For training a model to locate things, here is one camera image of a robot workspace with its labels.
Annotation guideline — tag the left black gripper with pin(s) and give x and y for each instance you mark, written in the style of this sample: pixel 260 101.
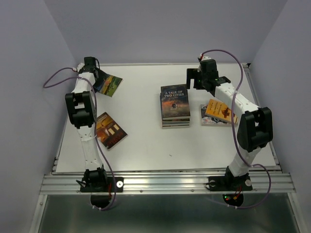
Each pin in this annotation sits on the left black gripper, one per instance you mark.
pixel 97 70

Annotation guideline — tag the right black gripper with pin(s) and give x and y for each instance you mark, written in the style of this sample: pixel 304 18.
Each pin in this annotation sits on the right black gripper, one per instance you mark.
pixel 193 73

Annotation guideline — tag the Animal Farm blue book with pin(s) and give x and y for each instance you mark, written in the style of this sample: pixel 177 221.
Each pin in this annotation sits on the Animal Farm blue book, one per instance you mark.
pixel 107 84

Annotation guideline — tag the Tale of Two Cities book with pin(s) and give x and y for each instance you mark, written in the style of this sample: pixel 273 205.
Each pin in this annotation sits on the Tale of Two Cities book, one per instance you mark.
pixel 174 102

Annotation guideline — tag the orange Huckleberry Finn book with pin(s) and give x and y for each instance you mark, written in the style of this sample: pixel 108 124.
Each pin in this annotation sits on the orange Huckleberry Finn book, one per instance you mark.
pixel 220 111

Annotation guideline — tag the Three Days to See book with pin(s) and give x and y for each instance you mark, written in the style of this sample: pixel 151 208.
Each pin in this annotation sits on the Three Days to See book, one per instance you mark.
pixel 173 121

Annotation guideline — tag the Nineteen Eighty-Four blue book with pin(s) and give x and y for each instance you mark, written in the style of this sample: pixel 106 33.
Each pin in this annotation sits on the Nineteen Eighty-Four blue book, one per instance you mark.
pixel 175 123

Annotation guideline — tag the dark red orange book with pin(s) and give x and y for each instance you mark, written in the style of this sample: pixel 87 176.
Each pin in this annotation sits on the dark red orange book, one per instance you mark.
pixel 109 132

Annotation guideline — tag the floral cover white book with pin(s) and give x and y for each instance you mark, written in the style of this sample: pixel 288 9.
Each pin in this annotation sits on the floral cover white book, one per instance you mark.
pixel 210 121

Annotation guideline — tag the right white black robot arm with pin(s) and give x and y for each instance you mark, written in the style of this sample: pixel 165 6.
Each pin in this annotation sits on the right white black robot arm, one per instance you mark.
pixel 254 132

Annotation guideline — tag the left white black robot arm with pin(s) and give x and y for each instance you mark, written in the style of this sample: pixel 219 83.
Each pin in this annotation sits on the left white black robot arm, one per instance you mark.
pixel 81 106

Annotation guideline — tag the white table board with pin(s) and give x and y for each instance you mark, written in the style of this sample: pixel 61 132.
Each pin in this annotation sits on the white table board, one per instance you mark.
pixel 135 106

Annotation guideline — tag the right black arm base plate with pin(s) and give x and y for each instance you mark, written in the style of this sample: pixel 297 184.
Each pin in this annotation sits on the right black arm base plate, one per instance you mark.
pixel 226 183

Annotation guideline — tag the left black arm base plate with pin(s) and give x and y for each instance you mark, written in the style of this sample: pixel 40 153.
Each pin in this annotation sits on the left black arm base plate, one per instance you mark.
pixel 109 186

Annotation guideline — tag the aluminium front rail frame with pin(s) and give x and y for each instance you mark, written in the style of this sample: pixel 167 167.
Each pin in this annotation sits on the aluminium front rail frame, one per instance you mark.
pixel 69 163

